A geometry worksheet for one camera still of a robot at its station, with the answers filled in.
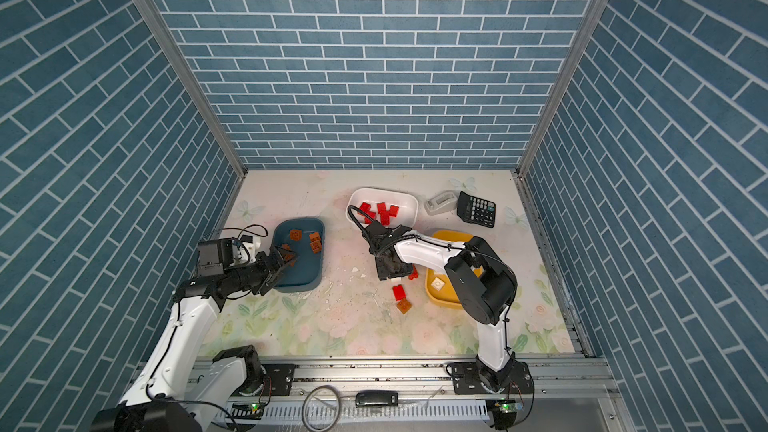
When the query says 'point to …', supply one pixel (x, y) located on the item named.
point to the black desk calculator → (476, 210)
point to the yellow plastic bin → (447, 296)
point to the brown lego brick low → (316, 246)
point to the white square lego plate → (437, 283)
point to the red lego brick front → (393, 210)
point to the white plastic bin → (408, 204)
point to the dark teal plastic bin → (305, 237)
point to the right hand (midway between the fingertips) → (387, 269)
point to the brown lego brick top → (315, 236)
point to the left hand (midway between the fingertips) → (292, 262)
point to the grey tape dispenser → (441, 202)
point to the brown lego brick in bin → (295, 235)
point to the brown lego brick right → (404, 306)
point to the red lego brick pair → (384, 213)
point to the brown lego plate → (287, 255)
